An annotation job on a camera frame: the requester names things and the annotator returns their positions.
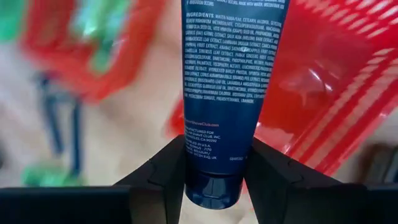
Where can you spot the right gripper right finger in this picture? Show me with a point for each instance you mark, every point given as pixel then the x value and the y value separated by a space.
pixel 295 193

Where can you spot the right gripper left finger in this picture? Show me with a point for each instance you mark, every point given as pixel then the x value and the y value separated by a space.
pixel 155 193

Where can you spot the green plastic toiletry case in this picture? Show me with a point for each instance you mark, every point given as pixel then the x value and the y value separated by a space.
pixel 93 25
pixel 104 57
pixel 49 177

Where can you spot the dark blue toiletry tube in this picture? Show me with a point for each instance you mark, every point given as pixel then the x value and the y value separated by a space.
pixel 227 93

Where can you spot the red plastic basket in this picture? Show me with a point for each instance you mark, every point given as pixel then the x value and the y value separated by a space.
pixel 43 56
pixel 326 109

